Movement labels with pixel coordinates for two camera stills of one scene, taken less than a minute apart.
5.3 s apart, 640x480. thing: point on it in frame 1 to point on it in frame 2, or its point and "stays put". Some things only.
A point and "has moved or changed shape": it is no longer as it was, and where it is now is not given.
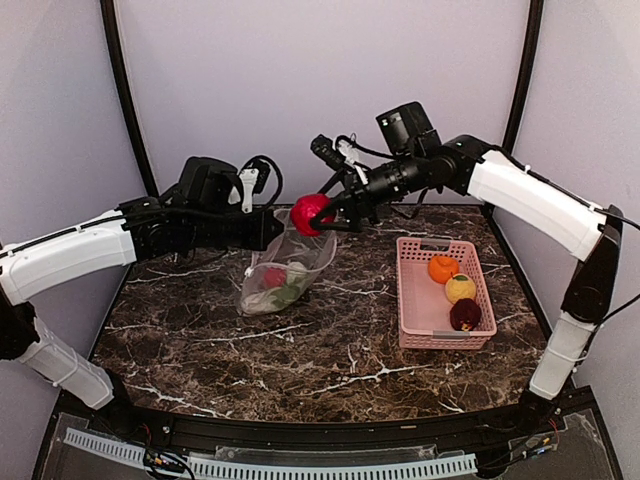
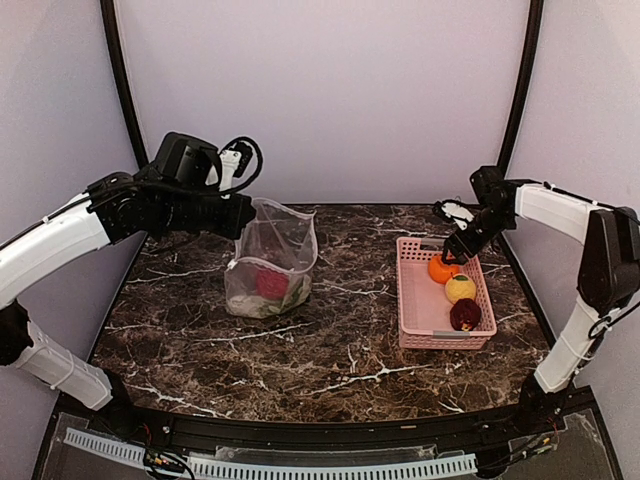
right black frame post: (521, 94) stays put
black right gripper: (355, 192) to (471, 248)
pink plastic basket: (424, 310) stays put
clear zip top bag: (278, 275) has moved or changed shape
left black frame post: (134, 134) stays put
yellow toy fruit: (460, 286) stays put
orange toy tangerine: (441, 268) stays put
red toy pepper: (304, 208) to (271, 284)
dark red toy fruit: (465, 315) stays put
